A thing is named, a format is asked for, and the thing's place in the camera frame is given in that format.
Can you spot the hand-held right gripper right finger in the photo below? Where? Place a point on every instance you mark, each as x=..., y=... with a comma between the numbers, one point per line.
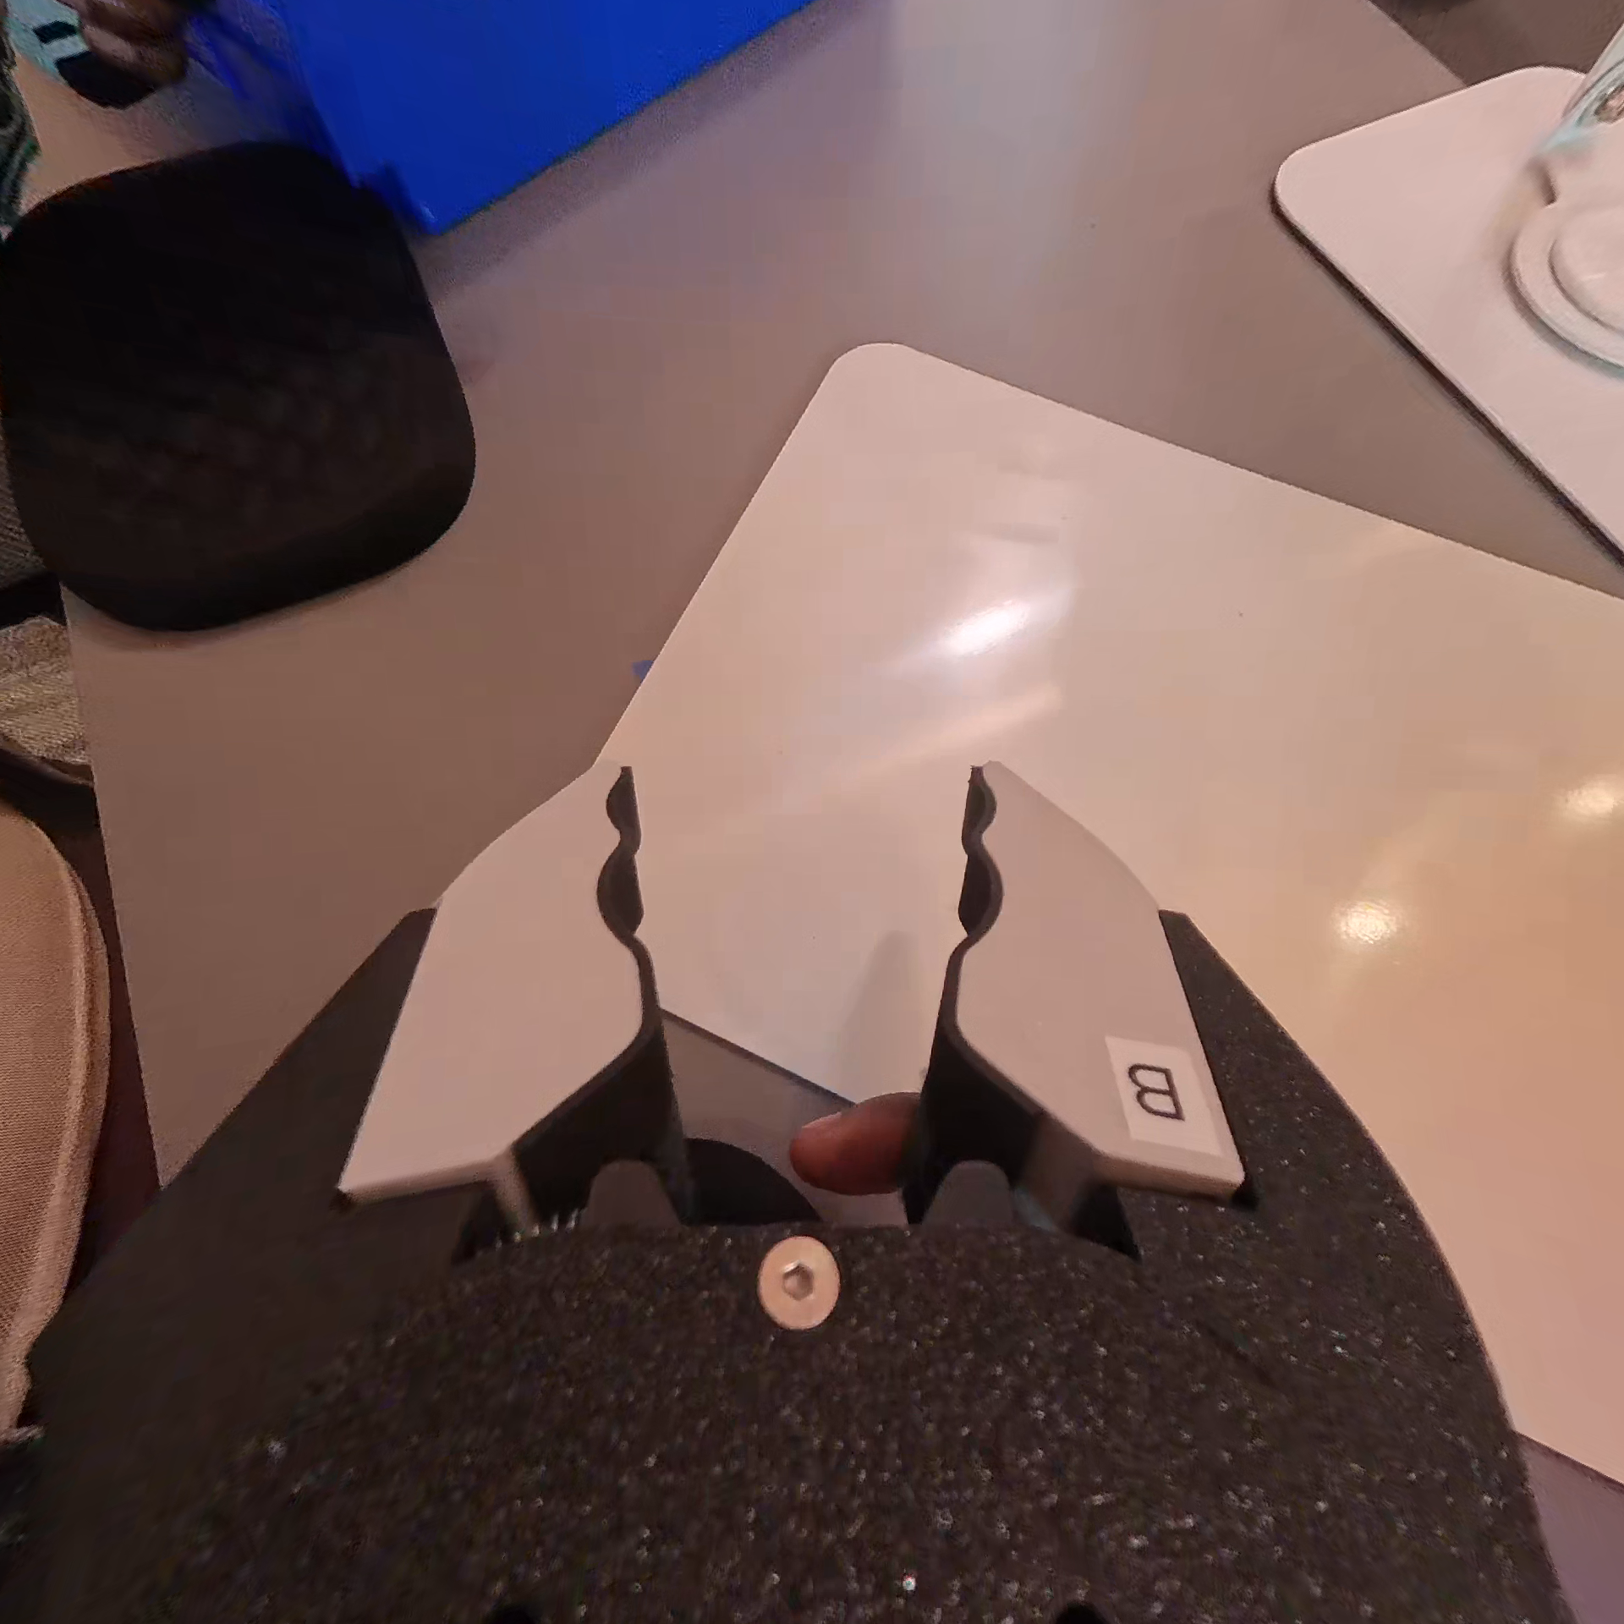
x=1079, y=966

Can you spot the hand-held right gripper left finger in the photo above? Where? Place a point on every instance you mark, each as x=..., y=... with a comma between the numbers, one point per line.
x=507, y=1003

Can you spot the white whiteboard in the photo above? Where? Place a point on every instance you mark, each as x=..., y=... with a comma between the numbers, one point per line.
x=1143, y=634

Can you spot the blue plastic bin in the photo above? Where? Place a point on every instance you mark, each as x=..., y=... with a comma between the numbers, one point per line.
x=507, y=101

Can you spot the person's right hand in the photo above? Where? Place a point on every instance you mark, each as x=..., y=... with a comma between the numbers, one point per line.
x=862, y=1146

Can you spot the person's left hand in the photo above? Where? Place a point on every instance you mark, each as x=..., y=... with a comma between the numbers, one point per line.
x=141, y=31

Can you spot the beige fabric cushion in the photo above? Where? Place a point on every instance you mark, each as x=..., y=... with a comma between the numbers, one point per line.
x=50, y=1117

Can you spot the black textured pad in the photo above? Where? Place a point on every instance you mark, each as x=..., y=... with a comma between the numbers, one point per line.
x=228, y=381

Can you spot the white metal stand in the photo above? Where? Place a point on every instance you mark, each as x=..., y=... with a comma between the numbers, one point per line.
x=1422, y=254

